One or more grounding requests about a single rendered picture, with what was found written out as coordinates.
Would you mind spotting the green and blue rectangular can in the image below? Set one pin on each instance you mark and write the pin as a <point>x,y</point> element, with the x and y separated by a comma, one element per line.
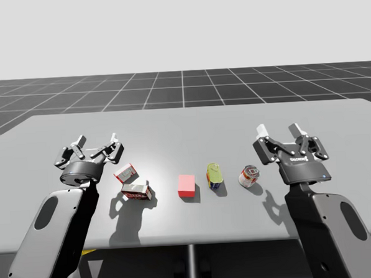
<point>214,175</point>

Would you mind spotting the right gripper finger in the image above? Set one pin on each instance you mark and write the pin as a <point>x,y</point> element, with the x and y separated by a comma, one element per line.
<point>270,148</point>
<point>311,145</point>

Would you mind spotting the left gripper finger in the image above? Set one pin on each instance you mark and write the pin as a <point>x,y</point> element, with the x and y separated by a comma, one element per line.
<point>111,150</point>
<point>68,154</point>

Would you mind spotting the red and white carton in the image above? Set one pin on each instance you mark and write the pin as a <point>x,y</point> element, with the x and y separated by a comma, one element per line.
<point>136,191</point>
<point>125,173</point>

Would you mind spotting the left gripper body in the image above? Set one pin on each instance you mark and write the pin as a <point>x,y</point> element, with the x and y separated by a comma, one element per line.
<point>81,171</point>

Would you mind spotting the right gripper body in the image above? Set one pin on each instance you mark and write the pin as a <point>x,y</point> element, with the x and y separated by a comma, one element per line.
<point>305,170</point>

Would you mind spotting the red and white can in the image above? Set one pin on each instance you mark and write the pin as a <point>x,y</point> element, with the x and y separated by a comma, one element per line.
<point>248,176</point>

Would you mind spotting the pink cube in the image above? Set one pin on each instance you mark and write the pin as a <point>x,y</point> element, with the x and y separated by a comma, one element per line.
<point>186,185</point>

